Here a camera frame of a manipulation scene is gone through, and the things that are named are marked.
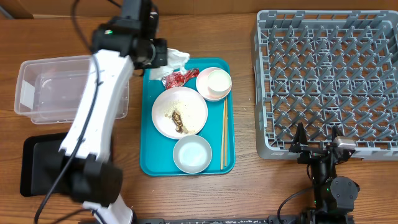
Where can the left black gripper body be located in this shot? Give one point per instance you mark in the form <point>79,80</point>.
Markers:
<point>152,53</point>

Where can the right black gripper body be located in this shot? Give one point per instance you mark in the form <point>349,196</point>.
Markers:
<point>311,152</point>

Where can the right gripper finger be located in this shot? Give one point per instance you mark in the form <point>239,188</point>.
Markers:
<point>336,132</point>
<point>300,138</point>

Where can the white napkin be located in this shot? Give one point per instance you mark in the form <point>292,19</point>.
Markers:
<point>176,60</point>

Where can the red foil snack wrapper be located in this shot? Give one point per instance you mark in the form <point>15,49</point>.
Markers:
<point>177,79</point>

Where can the white paper cup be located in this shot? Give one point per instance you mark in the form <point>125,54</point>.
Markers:
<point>219,83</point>

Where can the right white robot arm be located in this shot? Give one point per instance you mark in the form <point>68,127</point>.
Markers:
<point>334,195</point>

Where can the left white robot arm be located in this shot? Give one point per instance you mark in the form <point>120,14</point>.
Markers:
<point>118,47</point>

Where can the grey dishwasher rack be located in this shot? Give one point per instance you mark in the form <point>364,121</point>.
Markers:
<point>323,69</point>

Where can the clear plastic waste bin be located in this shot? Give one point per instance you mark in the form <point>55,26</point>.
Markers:
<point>55,90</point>

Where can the brown food scrap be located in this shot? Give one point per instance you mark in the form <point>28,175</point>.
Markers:
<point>179,126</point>

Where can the large white dinner plate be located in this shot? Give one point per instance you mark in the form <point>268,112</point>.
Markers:
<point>190,104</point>

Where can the right wooden chopstick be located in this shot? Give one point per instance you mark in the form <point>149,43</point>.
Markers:
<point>225,131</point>

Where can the wooden chopstick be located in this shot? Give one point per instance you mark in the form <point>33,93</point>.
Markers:
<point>225,131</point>
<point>222,138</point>

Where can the left wooden chopstick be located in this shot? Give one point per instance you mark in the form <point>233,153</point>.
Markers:
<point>222,138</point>

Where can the teal plastic serving tray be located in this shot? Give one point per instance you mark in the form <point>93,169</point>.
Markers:
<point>156,150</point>

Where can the grey shallow bowl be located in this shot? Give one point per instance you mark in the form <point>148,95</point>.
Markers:
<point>192,154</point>

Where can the black plastic tray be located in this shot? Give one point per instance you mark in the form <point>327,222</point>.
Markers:
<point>40,165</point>

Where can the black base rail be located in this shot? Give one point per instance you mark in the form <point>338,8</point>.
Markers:
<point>269,220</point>

